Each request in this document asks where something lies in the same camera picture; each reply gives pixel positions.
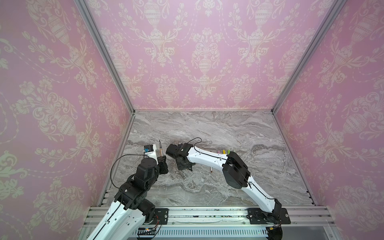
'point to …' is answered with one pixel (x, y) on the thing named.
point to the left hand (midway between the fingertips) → (167, 158)
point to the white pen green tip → (228, 152)
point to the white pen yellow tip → (223, 151)
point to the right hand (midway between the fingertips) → (185, 165)
